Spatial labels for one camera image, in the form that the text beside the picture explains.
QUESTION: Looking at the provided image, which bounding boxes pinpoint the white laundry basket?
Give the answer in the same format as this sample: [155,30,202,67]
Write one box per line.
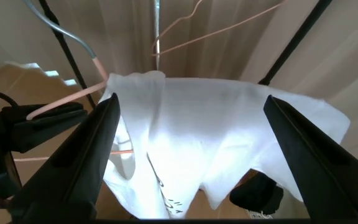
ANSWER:
[246,210,275,220]

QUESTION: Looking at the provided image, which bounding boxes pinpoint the beige curtain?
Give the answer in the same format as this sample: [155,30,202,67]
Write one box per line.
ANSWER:
[0,0,358,175]

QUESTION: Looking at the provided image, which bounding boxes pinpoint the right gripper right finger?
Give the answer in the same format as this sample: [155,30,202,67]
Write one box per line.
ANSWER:
[263,95,358,218]

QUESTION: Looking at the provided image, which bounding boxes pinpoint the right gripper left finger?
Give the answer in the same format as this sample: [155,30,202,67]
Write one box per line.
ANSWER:
[9,92,121,218]

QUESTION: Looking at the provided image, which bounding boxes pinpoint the black cable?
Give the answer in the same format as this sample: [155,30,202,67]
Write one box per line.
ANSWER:
[0,88,21,107]

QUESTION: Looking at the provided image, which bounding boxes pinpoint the white printed T-shirt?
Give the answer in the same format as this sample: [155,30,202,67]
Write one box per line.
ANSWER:
[99,70,351,219]

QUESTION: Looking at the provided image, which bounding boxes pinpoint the black shorts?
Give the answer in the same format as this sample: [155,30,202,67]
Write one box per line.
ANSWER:
[229,170,285,215]

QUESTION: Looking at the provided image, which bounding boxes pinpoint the black clothes rack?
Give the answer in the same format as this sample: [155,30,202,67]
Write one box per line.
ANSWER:
[38,0,334,109]

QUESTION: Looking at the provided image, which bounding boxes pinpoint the pink clothes hanger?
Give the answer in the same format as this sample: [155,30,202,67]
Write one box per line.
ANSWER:
[152,0,289,57]
[13,0,135,162]

